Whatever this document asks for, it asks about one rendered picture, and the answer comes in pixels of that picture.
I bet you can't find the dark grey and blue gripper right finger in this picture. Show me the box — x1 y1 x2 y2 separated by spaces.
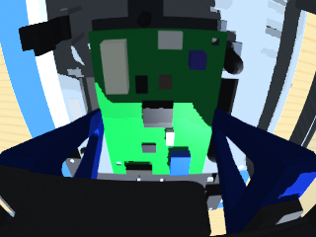
211 109 316 234

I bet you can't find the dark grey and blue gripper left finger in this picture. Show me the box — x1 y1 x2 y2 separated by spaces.
0 109 105 179

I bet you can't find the green circuit board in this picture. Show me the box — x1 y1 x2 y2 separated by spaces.
89 28 228 176

